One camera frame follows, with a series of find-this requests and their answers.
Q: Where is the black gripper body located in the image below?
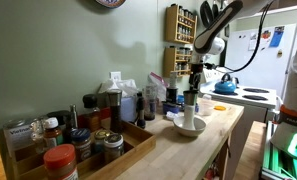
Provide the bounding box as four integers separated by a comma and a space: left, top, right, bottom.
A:
189, 62, 206, 76

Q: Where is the small clear spice bottle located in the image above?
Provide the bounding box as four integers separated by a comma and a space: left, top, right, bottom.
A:
201, 93, 213, 105

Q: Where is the green lit robot base stand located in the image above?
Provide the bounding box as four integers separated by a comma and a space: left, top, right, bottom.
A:
259, 121, 297, 180

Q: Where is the short wooden spice rack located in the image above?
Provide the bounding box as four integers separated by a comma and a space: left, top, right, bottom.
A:
163, 45, 194, 78

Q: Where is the navy blue bowl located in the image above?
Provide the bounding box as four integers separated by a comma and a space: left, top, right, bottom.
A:
162, 101, 182, 115

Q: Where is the white ceramic bowl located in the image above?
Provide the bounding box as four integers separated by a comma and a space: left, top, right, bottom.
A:
172, 114, 208, 138

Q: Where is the tall wooden spice rack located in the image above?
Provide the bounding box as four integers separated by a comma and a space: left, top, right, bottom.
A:
164, 3, 198, 45

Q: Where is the slim black bottle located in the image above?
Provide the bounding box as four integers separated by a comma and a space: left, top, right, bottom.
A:
135, 91, 147, 130

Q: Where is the white lid spice jar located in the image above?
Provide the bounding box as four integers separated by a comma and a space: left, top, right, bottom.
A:
103, 133, 126, 165

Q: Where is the black cap brown bottle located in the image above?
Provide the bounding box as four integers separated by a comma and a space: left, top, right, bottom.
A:
82, 93, 102, 133

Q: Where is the blue lid spice jar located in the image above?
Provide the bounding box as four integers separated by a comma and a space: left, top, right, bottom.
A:
70, 128, 93, 163

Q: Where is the white cap red label bottle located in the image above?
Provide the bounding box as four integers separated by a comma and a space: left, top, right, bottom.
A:
42, 117, 64, 149

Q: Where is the red lid spice jar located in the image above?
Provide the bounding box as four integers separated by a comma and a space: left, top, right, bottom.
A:
43, 143, 80, 180

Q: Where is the clear empty glass jar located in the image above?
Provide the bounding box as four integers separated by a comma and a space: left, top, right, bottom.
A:
30, 118, 49, 154

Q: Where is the black grinder with white top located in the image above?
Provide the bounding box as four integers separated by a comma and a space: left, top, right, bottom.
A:
165, 70, 180, 104

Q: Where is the blue kettle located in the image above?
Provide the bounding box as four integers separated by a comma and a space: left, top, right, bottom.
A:
213, 73, 238, 95

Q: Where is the white grinder with steel top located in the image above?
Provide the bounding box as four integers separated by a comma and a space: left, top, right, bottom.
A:
182, 88, 200, 131

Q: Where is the clear plastic container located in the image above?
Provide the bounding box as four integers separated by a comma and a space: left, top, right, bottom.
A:
197, 99, 216, 117

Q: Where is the zip bag with red strip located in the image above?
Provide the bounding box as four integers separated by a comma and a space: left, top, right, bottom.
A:
147, 71, 168, 103

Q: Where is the tall clear glass jar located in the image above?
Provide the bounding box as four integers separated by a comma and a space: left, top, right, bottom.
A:
143, 84, 157, 122

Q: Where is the large black hanging pan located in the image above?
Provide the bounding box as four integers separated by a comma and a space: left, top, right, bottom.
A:
199, 0, 216, 29

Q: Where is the white paper note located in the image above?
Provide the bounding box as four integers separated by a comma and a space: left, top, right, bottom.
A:
247, 31, 260, 52

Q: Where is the small black hanging pan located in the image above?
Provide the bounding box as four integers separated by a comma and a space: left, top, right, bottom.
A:
211, 1, 221, 19

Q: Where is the pale blue container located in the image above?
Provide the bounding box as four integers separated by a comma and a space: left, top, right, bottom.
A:
120, 95, 137, 123

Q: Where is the white refrigerator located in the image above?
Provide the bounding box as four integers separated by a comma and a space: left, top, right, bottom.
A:
224, 22, 297, 101

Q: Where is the crumpled white plastic bag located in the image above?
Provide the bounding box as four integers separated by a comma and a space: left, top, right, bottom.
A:
98, 78, 138, 99

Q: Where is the white electric stove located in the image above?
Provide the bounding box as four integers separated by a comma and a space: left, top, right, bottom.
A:
197, 67, 279, 180

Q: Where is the colourful fridge magnet picture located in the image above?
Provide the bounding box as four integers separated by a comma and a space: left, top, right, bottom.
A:
261, 29, 272, 41

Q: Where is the dark grinder with steel top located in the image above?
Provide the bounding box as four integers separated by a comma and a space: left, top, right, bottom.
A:
106, 89, 124, 134

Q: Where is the bamboo wooden tray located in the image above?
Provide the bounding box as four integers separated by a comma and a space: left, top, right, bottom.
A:
7, 119, 157, 180

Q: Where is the blue paper sheet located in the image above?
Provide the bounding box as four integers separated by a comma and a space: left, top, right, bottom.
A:
268, 25, 286, 48

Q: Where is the red box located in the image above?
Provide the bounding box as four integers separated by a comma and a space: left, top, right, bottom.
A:
99, 107, 112, 121

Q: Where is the red packaged item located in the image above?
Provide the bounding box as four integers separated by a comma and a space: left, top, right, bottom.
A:
203, 166, 219, 180

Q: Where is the gold lid glass jar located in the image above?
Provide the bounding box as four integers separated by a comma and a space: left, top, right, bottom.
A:
93, 129, 112, 154

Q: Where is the slim steel shaker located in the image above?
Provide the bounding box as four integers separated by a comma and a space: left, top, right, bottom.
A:
69, 104, 79, 129

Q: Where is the black lid jar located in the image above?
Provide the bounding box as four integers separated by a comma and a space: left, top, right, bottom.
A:
47, 110, 74, 144

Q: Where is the white labelled glass jar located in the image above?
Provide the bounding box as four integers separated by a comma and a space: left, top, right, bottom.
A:
2, 119, 34, 158

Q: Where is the white wall outlet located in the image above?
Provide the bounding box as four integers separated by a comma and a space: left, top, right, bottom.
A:
109, 71, 122, 82

